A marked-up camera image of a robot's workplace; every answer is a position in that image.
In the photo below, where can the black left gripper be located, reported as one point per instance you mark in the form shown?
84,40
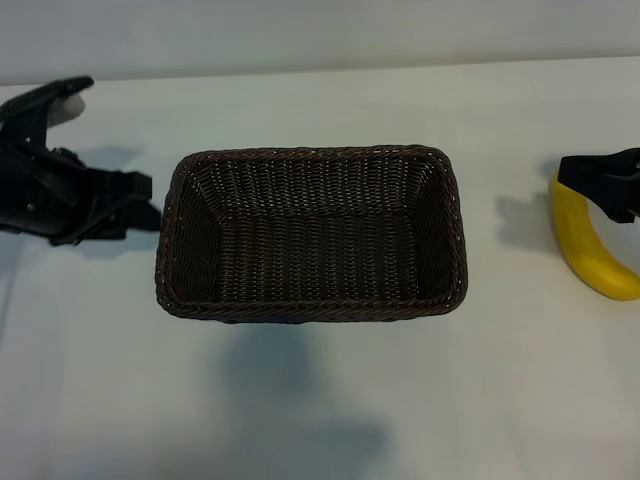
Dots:
35,190

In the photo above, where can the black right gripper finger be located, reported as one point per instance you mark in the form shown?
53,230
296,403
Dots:
595,164
620,197

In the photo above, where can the yellow banana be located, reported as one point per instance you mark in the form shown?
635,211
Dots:
585,255

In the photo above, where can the dark brown wicker basket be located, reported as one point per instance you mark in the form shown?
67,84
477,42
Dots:
310,250

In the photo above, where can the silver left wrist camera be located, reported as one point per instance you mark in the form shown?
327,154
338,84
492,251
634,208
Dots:
70,110

